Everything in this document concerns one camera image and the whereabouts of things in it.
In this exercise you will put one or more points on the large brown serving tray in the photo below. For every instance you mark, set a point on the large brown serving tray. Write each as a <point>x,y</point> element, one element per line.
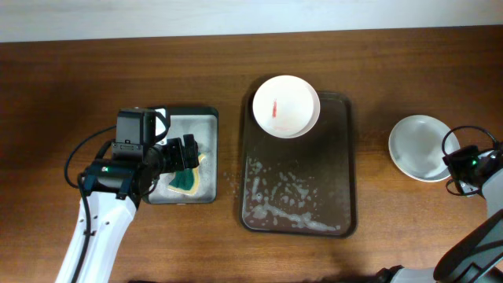
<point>303,185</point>

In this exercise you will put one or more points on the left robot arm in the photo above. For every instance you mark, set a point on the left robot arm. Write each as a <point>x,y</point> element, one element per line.
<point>110,194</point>

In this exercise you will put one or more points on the small black soapy tray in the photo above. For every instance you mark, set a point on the small black soapy tray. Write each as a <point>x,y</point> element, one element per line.
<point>202,123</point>

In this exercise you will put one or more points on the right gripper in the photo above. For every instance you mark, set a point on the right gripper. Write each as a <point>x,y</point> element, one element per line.
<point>453,159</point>

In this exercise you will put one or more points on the green and yellow sponge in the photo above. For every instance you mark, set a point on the green and yellow sponge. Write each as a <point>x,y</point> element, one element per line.
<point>186,182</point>

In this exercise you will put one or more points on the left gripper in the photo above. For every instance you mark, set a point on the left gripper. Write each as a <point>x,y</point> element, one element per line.
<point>178,161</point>

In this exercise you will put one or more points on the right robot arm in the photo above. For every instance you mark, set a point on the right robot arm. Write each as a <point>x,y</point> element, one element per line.
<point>474,258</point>

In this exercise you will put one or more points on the pink rimmed white plate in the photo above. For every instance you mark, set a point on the pink rimmed white plate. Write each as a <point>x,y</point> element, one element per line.
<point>286,106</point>

